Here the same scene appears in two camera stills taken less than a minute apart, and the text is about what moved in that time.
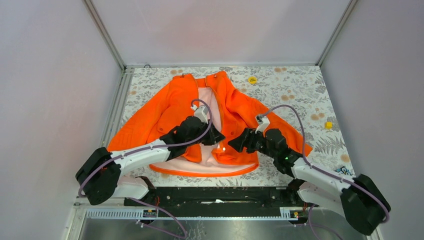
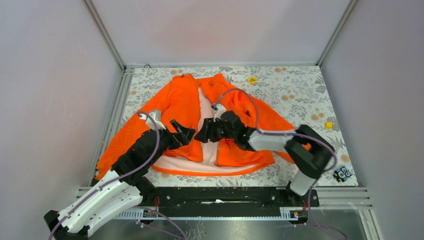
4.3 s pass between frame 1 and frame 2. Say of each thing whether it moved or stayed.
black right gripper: moved
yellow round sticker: stayed
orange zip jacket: stayed
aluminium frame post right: stayed
